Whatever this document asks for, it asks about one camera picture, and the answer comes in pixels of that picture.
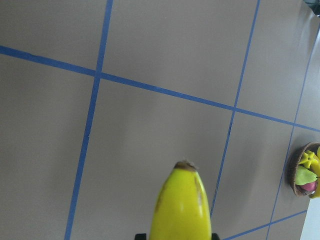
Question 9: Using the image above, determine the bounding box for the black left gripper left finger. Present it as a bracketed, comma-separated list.
[134, 233, 147, 240]

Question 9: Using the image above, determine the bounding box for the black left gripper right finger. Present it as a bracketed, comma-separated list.
[211, 233, 220, 240]

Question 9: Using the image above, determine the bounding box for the yellow banana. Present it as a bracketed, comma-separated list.
[309, 147, 320, 199]
[148, 160, 212, 240]

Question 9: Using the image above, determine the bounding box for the woven wicker fruit basket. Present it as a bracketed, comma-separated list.
[287, 141, 320, 197]

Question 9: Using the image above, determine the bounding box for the green pear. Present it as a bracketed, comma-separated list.
[295, 165, 318, 186]

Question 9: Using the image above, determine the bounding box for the dark red fruit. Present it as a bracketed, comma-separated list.
[300, 181, 317, 192]

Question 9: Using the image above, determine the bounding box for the yellow starfruit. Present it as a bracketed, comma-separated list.
[299, 150, 320, 169]

